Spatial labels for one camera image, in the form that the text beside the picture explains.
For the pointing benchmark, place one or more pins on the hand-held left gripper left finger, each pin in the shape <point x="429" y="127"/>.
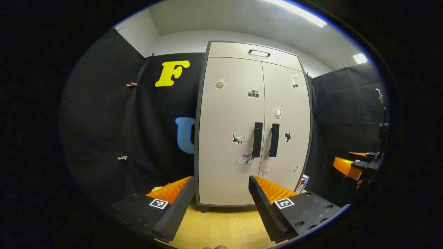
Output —
<point x="176" y="214"/>

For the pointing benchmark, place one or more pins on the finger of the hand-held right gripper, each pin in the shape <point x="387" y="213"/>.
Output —
<point x="358" y="154"/>
<point x="346" y="166"/>

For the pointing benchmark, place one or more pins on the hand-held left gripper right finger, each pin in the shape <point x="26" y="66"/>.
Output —
<point x="268" y="214"/>

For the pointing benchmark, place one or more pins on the beige cabinet door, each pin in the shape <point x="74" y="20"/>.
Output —
<point x="289" y="100"/>
<point x="225" y="121"/>

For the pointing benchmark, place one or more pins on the beige double-door shoe cabinet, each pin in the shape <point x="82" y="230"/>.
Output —
<point x="225" y="49"/>

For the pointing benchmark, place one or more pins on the yellow plush toy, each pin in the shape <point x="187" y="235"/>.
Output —
<point x="157" y="188"/>

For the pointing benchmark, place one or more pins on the striped book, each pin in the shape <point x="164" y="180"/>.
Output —
<point x="303" y="183"/>

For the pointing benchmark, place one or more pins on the small ceiling light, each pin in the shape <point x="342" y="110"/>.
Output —
<point x="360" y="58"/>

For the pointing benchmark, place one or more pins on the black backdrop cloth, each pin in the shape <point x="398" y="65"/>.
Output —
<point x="104" y="121"/>

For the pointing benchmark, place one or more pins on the pink clip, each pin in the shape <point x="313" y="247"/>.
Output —
<point x="132" y="84"/>

